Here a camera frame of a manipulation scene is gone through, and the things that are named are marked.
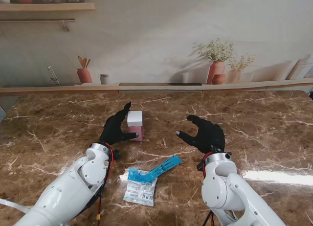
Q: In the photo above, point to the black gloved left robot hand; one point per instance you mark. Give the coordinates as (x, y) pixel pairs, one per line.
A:
(113, 130)

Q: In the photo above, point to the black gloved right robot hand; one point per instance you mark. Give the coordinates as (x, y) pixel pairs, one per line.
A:
(207, 138)

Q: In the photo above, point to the pink seasoning bottle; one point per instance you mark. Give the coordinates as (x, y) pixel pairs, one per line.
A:
(137, 133)

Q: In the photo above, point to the white square bottle cap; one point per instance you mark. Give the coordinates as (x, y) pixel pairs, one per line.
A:
(135, 118)

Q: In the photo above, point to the blue plastic bag clip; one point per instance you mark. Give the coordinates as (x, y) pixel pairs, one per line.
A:
(163, 167)

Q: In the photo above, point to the blue white seasoning bag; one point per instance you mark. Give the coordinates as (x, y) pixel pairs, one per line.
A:
(140, 191)

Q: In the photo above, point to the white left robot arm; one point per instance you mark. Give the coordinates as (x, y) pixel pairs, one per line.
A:
(66, 189)

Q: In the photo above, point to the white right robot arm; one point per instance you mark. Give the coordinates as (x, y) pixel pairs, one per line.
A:
(232, 191)

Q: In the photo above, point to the small round terracotta pot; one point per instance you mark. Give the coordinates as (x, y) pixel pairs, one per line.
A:
(218, 79)

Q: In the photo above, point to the terracotta utensil pot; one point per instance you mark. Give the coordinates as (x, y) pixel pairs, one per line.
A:
(84, 75)

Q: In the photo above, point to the terracotta vase with flowers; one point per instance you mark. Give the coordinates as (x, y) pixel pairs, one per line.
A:
(215, 69)

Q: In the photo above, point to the pale vase with flowers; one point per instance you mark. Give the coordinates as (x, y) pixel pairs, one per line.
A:
(236, 74)

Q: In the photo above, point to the metal faucet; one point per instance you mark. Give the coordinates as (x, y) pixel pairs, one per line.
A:
(54, 75)

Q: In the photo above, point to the white bowl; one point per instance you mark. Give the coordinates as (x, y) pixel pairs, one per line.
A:
(4, 0)

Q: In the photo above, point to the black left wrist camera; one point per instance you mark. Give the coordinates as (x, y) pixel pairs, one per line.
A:
(117, 154)

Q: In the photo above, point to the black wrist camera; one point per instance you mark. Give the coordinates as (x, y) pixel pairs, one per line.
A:
(201, 166)
(117, 154)

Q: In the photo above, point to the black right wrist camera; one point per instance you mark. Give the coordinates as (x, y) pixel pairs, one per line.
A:
(201, 166)

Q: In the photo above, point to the metal hanging rail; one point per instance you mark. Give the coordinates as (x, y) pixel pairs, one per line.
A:
(36, 20)

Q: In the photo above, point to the wooden wall shelf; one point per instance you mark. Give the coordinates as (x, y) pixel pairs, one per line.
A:
(49, 7)

